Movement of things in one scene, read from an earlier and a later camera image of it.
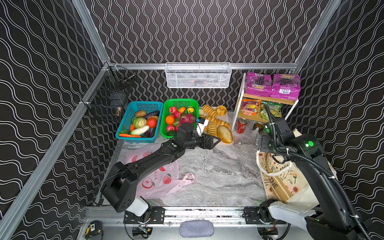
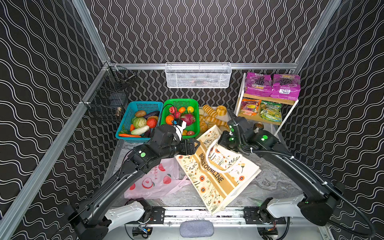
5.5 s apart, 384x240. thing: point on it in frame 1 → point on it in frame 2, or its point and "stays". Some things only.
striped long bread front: (212, 130) stays
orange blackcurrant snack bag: (250, 107) stays
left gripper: (204, 141) → (188, 147)
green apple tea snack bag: (275, 108) stays
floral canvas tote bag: (284, 183) → (219, 176)
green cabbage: (139, 121) stays
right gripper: (261, 144) → (226, 141)
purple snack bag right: (286, 86) stays
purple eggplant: (156, 113) stays
